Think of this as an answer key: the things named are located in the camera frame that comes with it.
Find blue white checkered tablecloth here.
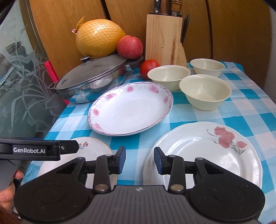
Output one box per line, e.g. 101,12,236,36
46,62,275,223

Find small white flowered plate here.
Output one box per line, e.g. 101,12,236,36
37,137,113,177

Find black handled knife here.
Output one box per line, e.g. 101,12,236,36
149,0,161,14

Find pink flower rimmed plate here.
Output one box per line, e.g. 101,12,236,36
87,82,173,136

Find yellow netted pomelo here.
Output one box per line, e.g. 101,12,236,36
72,17,125,58

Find brown handled knife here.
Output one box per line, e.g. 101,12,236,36
160,0,171,15

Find etched glass door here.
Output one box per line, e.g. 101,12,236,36
1,1,65,138

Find steel pot with lid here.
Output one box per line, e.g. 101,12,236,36
48,55,144,104

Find person's left hand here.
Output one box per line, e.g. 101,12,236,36
0,170,24,213

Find red apple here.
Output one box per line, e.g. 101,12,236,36
117,35,143,59

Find red tomato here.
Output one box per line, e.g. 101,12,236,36
139,59,160,79

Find cream bowl back small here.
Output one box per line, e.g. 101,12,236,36
190,58,225,78

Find ribbed wooden handled knife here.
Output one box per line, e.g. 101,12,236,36
171,0,183,17

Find white plate red carnations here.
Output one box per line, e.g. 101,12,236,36
153,121,263,187

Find wooden knife block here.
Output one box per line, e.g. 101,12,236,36
145,14,188,67

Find cream bowl front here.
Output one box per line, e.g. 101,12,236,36
179,74,231,111

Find red cutting board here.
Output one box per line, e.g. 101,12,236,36
43,60,70,106

